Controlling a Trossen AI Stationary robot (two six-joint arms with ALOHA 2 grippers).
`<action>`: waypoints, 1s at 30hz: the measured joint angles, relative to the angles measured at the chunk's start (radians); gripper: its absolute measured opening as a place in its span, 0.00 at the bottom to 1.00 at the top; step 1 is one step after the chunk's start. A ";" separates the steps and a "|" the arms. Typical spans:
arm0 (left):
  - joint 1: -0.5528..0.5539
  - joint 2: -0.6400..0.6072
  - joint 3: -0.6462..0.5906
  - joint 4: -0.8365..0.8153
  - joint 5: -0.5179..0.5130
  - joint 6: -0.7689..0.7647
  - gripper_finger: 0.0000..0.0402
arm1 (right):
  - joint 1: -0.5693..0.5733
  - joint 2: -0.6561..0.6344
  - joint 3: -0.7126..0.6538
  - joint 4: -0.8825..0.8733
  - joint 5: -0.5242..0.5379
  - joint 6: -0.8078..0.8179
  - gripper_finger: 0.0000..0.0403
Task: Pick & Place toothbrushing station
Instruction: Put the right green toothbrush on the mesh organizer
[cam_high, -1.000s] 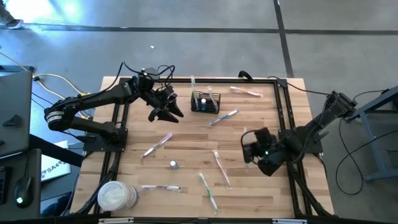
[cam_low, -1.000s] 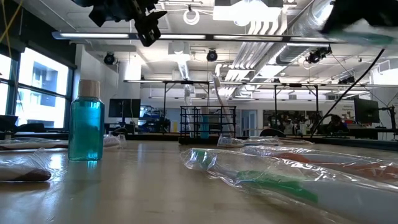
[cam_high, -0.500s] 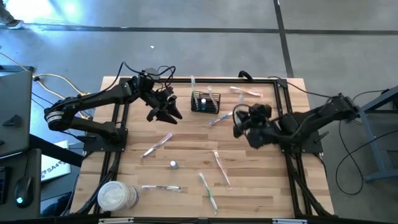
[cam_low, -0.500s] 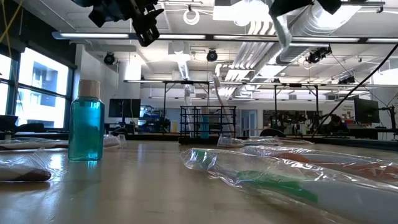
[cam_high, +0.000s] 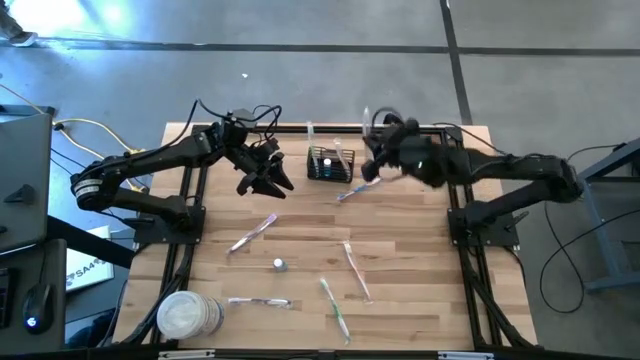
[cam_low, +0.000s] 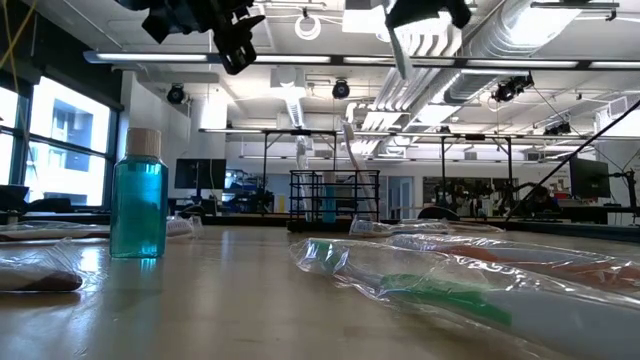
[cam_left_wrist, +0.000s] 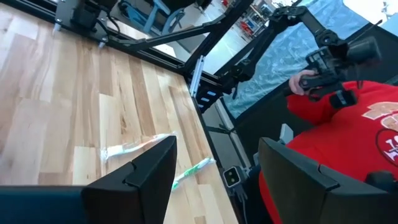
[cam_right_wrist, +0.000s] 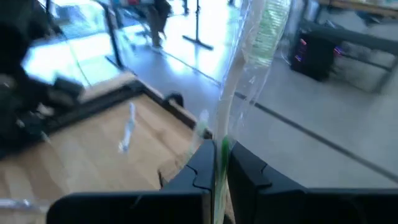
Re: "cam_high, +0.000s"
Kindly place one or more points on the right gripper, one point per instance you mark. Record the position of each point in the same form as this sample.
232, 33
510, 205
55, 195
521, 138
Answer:
412, 152

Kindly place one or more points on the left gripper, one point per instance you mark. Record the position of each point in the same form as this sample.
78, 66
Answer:
252, 157

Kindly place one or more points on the purple toothbrush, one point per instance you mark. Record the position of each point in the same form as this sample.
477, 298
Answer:
253, 233

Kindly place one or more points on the orange toothbrush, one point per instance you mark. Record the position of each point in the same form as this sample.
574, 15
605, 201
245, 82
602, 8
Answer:
356, 270

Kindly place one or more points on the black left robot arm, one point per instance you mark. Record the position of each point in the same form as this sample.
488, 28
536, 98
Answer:
150, 155

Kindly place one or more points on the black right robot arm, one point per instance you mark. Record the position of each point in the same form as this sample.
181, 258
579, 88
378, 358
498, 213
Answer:
525, 167

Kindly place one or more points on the dark wrapped toothbrush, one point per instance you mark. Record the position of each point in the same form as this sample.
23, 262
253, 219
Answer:
260, 301

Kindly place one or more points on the green wrapped toothbrush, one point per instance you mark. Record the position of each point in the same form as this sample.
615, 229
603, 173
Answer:
334, 309

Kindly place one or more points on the white paper sign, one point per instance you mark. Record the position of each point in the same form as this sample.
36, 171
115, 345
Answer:
90, 270

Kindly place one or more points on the blue-grey metal cart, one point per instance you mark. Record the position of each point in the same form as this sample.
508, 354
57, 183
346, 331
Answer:
595, 167

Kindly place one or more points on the dark grey desk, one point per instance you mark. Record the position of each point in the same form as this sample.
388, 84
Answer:
57, 270

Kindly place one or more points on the grey laptop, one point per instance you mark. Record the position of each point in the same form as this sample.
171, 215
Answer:
25, 175

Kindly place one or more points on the black computer mouse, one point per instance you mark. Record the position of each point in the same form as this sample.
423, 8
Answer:
37, 307

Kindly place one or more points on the person's shoe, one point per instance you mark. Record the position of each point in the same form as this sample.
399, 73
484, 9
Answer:
24, 39

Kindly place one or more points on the black aluminium table frame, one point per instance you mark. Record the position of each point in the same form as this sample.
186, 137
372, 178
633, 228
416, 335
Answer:
340, 129

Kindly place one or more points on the silver metal bracket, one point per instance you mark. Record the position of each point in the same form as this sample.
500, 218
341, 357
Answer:
465, 356
186, 354

